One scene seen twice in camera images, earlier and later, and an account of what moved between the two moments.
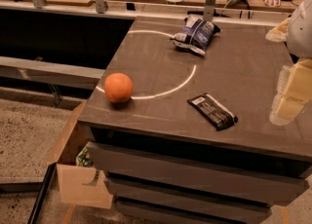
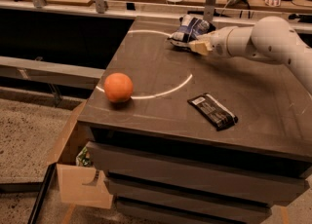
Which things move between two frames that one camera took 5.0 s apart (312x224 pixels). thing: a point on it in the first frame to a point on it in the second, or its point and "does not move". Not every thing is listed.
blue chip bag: (196, 35) does not move
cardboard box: (78, 185) does not move
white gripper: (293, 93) to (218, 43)
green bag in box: (82, 160) does not move
